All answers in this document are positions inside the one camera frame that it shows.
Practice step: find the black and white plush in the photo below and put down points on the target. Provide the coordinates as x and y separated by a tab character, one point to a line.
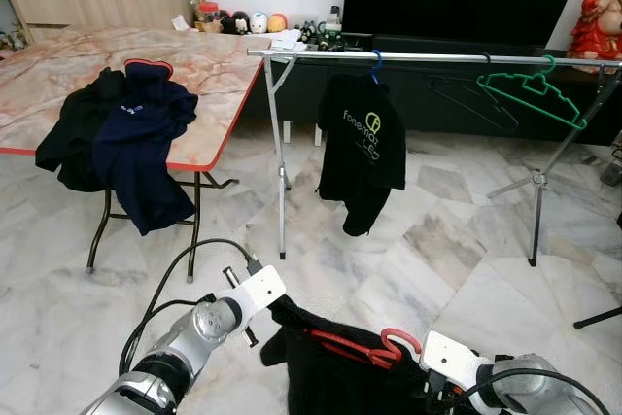
241	23

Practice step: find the marble-pattern folding table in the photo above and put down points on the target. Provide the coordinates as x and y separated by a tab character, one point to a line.
224	94

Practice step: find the black TV console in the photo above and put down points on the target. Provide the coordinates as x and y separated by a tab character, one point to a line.
301	94

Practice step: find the white and blue plush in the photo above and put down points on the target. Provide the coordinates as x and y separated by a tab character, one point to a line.
258	23

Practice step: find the clear bottle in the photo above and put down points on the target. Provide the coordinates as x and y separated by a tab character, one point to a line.
333	24

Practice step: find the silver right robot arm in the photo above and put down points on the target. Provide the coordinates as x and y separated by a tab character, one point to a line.
535	386

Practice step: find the black shirt with green logo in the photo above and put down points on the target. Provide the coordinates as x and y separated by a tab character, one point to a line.
360	162

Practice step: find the red-lidded jar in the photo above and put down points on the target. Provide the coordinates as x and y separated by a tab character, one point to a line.
208	18

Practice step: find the black shirt with lime print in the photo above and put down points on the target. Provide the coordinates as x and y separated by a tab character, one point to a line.
321	386

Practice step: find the green hanger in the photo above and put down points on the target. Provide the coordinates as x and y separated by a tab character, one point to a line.
578	121

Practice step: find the orange and red plush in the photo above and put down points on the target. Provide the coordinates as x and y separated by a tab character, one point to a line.
277	22

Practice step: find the light wooden cabinet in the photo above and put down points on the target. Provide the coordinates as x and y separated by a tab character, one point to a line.
97	7

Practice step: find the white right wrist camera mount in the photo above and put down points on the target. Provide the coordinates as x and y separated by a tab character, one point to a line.
452	357

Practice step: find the red hanger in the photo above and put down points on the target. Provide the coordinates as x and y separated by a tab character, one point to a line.
403	335

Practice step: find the red laughing Buddha statue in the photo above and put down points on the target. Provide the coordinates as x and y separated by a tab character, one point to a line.
593	26

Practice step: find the white paper stack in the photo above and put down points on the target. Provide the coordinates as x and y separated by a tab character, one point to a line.
287	39

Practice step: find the pink tissue pack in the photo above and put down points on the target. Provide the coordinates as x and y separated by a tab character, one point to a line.
181	24

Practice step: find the plain black shirt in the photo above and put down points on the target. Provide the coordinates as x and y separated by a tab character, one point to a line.
73	143

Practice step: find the silver clothes rack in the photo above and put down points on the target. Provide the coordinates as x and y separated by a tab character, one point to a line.
428	57

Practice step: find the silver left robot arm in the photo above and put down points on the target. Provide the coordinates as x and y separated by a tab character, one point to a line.
185	342

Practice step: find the black and red plush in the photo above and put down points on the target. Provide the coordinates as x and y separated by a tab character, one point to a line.
226	23

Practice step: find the blue hanger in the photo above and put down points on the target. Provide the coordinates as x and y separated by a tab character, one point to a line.
379	63

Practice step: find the navy shirt with red collar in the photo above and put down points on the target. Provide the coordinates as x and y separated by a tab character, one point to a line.
146	162

